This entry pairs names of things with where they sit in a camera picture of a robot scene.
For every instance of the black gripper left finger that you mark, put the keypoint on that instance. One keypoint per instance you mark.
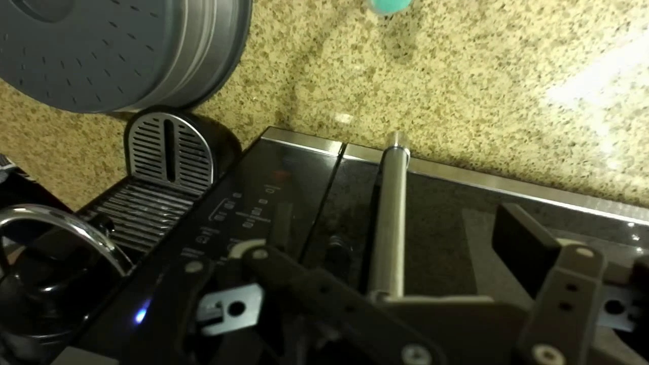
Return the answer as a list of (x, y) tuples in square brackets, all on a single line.
[(291, 305)]

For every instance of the black pod coffee maker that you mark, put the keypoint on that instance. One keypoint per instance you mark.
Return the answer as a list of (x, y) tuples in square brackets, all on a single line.
[(162, 163)]

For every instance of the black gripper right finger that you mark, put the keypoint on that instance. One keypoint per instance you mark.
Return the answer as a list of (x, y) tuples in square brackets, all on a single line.
[(569, 297)]

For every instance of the black steel microwave oven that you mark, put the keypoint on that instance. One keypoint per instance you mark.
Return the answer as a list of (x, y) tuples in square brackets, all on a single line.
[(447, 224)]

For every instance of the small green plastic bottle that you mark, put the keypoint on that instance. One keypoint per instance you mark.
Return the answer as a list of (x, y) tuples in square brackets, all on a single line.
[(387, 6)]

